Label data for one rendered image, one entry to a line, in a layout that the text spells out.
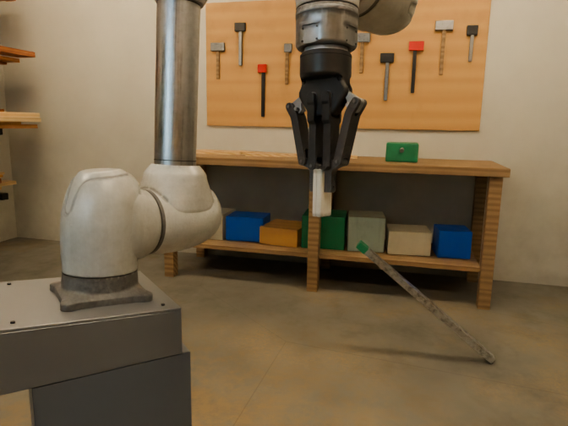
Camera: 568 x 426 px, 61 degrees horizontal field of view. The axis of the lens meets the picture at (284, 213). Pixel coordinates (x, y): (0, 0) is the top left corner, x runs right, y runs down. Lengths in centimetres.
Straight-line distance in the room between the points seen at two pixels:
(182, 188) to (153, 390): 44
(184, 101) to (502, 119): 276
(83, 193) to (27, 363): 33
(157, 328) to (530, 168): 304
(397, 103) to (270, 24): 109
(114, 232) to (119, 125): 325
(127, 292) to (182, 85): 48
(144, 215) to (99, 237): 11
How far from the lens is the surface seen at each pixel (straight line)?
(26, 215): 494
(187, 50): 118
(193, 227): 115
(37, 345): 99
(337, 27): 70
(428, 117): 355
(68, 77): 454
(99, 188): 103
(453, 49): 360
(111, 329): 101
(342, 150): 68
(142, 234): 107
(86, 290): 106
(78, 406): 106
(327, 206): 72
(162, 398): 111
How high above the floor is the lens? 108
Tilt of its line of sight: 11 degrees down
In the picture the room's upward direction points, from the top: 1 degrees clockwise
